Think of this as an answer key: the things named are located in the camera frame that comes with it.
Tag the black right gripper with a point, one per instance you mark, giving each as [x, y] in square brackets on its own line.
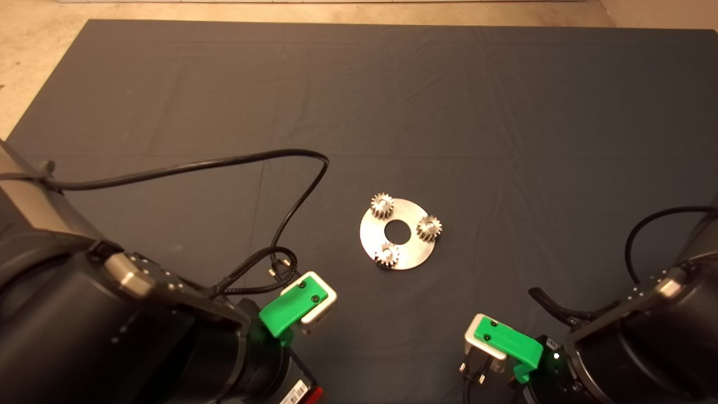
[552, 376]

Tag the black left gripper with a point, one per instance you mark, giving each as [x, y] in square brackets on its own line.
[277, 376]

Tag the small steel planetary gear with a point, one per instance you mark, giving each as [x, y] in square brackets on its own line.
[383, 258]
[424, 233]
[377, 210]

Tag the round metal carrier plate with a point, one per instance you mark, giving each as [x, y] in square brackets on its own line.
[415, 255]

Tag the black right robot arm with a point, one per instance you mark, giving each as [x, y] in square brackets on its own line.
[645, 353]

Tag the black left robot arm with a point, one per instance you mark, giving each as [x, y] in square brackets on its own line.
[84, 336]

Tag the dark grey table cloth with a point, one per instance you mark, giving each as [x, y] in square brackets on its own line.
[505, 101]

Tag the green right camera mount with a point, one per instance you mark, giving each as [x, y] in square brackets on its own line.
[507, 342]

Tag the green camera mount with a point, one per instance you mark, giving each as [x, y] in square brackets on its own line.
[286, 314]
[507, 342]

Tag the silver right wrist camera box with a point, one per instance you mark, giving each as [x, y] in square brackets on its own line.
[477, 350]

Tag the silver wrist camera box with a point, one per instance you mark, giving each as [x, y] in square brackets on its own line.
[477, 350]
[325, 306]

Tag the green left camera mount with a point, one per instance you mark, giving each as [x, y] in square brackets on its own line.
[286, 314]

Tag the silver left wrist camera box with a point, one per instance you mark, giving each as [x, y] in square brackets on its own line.
[325, 306]

